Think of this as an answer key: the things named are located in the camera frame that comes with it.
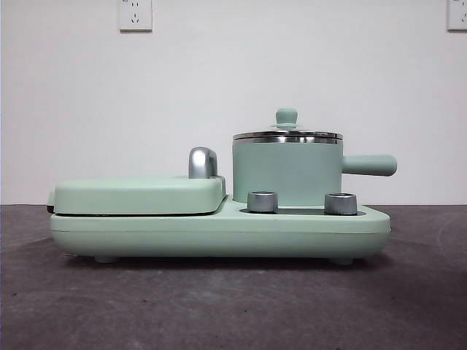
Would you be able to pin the glass lid with green knob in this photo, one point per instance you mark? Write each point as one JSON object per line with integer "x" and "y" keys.
{"x": 287, "y": 116}

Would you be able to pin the silver control dial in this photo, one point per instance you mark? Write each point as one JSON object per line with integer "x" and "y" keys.
{"x": 340, "y": 203}
{"x": 262, "y": 201}

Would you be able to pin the mint green breakfast machine base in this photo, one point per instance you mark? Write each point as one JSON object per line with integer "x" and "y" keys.
{"x": 219, "y": 237}

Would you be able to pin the mint green grill cover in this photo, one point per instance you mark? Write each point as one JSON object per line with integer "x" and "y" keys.
{"x": 135, "y": 195}

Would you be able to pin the white wall socket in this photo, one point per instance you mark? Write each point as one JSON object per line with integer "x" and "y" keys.
{"x": 458, "y": 14}
{"x": 135, "y": 14}

